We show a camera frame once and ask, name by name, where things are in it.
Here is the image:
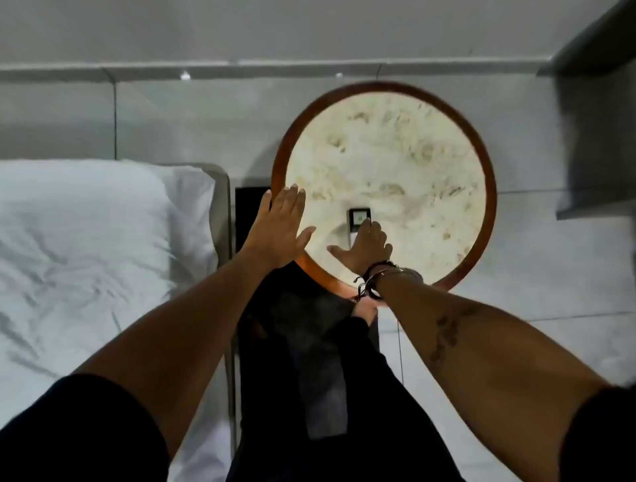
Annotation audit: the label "person's right hand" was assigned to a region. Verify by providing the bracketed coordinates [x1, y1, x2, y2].
[326, 218, 394, 277]

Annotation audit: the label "person's left hand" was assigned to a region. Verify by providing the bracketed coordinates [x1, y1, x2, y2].
[239, 184, 317, 271]

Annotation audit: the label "white remote control with display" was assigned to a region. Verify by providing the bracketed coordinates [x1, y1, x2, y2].
[347, 208, 372, 249]

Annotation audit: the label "person's right forearm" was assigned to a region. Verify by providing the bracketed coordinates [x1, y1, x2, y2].
[372, 270, 613, 482]

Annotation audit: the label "person's left forearm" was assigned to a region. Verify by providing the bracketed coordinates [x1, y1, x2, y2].
[74, 247, 280, 460]

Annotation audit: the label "person's bare foot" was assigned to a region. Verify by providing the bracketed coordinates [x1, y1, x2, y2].
[352, 297, 379, 326]

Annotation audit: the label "silver bangle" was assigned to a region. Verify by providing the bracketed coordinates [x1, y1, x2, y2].
[374, 266, 424, 299]

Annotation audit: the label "round wood-rimmed stone side table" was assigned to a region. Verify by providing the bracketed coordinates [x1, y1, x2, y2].
[271, 81, 498, 299]

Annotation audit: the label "grey skirting ledge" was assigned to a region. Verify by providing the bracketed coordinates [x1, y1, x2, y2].
[0, 58, 553, 83]

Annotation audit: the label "black trousers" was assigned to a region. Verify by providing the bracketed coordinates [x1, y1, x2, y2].
[226, 262, 466, 482]

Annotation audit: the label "white pillow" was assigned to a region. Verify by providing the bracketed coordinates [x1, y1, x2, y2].
[0, 158, 220, 304]

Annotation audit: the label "white bed sheet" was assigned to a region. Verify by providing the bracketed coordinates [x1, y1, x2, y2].
[0, 268, 235, 482]

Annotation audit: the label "black shirt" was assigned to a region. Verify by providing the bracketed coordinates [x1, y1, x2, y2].
[0, 374, 636, 482]

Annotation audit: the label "black cord bracelet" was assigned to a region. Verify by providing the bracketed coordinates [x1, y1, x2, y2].
[353, 260, 398, 302]

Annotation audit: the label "grey upholstered bed frame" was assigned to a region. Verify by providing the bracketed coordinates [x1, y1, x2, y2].
[164, 163, 240, 450]

